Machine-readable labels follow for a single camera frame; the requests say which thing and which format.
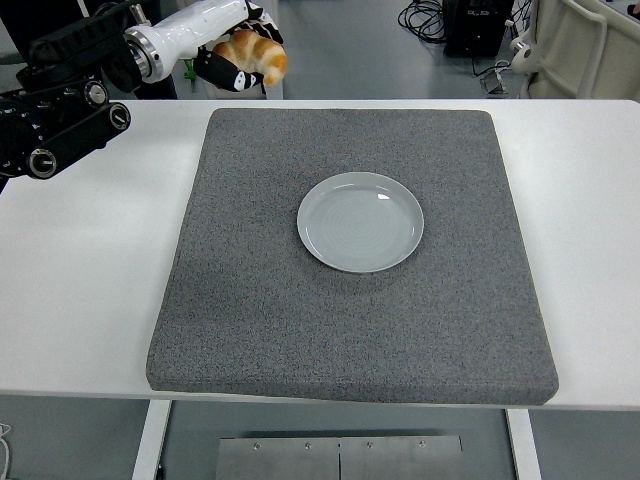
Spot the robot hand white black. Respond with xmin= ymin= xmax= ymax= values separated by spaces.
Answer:
xmin=149 ymin=0 xmax=285 ymax=94

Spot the golden croissant bread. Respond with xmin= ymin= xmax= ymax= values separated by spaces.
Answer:
xmin=212 ymin=28 xmax=289 ymax=89

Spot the round grey plate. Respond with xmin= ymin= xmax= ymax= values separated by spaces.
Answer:
xmin=297 ymin=170 xmax=426 ymax=274

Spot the grey metal plate with screws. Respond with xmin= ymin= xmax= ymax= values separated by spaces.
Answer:
xmin=216 ymin=435 xmax=466 ymax=480

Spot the black computer case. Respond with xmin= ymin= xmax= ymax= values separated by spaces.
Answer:
xmin=443 ymin=0 xmax=516 ymax=57

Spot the grey floor pedal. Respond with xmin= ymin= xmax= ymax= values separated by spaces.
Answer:
xmin=480 ymin=69 xmax=509 ymax=96

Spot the grey speckled mat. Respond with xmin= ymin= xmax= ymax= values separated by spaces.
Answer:
xmin=145 ymin=106 xmax=560 ymax=407

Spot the cream cart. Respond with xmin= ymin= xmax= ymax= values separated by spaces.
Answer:
xmin=509 ymin=0 xmax=640 ymax=100

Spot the white table leg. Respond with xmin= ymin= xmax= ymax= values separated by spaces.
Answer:
xmin=505 ymin=408 xmax=544 ymax=480
xmin=130 ymin=399 xmax=174 ymax=480

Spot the black cable tangle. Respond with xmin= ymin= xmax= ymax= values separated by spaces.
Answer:
xmin=398 ymin=0 xmax=449 ymax=45

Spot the white cable on floor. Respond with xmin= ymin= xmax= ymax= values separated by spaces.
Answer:
xmin=492 ymin=58 xmax=519 ymax=81

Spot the thin white cord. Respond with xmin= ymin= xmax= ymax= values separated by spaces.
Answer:
xmin=0 ymin=422 xmax=12 ymax=476

